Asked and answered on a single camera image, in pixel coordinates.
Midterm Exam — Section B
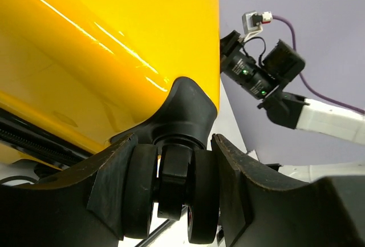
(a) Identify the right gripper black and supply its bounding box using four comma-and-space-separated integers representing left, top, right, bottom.
220, 30, 279, 100

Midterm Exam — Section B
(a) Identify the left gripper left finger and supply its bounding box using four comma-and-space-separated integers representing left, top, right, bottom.
1, 134, 137, 246

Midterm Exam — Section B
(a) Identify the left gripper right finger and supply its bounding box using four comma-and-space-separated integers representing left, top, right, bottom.
211, 134, 364, 246

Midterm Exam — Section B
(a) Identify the yellow hard-shell suitcase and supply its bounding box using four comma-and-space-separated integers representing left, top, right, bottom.
1, 0, 220, 244

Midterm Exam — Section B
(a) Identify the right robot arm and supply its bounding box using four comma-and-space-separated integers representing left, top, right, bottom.
220, 31, 364, 166

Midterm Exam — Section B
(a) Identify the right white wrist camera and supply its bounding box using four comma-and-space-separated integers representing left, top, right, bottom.
242, 11, 273, 42

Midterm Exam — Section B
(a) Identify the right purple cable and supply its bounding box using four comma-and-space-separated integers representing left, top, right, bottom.
272, 15, 365, 115

